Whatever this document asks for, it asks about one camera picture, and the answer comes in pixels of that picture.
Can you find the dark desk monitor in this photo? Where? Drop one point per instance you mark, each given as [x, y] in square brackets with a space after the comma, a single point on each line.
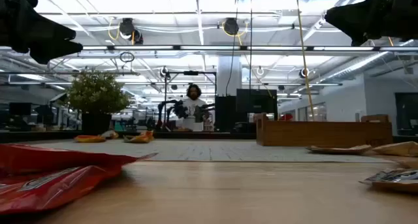
[19, 109]

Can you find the wooden tea box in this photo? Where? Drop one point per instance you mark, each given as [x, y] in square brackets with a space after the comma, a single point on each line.
[326, 134]

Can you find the red background object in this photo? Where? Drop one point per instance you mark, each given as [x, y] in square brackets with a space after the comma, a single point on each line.
[286, 117]

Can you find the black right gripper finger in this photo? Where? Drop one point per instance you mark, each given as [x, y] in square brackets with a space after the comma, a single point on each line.
[346, 21]
[375, 15]

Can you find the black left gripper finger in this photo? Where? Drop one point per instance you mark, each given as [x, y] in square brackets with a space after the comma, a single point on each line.
[58, 51]
[42, 31]

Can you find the grey woven placemat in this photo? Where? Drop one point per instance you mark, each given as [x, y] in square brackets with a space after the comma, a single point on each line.
[212, 150]

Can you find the black monitor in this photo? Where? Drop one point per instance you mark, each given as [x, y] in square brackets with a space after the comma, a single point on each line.
[256, 101]

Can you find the long light strip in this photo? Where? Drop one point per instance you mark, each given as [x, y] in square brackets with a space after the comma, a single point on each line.
[147, 48]

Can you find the green potted plant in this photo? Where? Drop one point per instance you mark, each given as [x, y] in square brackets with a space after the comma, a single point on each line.
[96, 93]

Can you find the person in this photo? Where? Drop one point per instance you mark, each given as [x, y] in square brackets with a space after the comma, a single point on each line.
[192, 108]

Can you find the black background robot arm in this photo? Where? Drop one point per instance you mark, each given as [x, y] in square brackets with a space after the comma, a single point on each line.
[178, 109]
[203, 113]

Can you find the red strawberry tea packet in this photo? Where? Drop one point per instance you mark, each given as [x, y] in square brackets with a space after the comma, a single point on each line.
[49, 158]
[49, 188]

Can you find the black camera gantry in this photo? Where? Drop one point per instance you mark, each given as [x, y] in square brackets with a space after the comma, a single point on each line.
[191, 72]

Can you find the black cabinet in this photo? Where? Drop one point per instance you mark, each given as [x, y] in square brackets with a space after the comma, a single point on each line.
[225, 114]

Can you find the dark office chair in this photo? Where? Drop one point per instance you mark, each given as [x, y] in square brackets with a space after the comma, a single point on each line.
[44, 114]

